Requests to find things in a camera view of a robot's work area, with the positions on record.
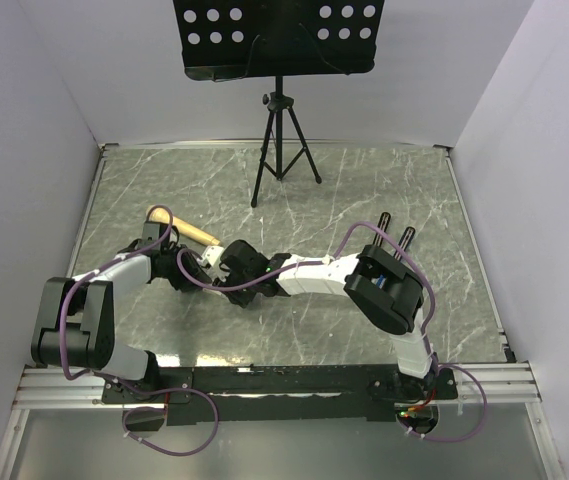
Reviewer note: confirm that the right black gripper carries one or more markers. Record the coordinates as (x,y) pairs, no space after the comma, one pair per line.
(240,300)

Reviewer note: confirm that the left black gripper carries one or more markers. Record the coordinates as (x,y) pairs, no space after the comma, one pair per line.
(194,271)

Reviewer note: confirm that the black stapler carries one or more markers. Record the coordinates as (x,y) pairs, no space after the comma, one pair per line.
(383,224)

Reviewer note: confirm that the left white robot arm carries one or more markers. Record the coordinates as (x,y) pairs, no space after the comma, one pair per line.
(75,323)

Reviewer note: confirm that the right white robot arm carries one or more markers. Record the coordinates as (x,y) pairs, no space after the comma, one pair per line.
(385,291)

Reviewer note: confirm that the beige toy microphone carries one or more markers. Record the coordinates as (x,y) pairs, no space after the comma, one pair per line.
(161,215)

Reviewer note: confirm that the black music stand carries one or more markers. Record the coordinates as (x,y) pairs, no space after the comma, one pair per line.
(236,40)

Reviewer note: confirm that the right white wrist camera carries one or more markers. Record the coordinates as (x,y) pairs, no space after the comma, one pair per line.
(210,257)

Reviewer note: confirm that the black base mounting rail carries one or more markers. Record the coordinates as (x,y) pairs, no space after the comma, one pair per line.
(271,393)

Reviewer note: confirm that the aluminium extrusion rail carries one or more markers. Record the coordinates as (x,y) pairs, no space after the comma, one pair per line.
(502,383)

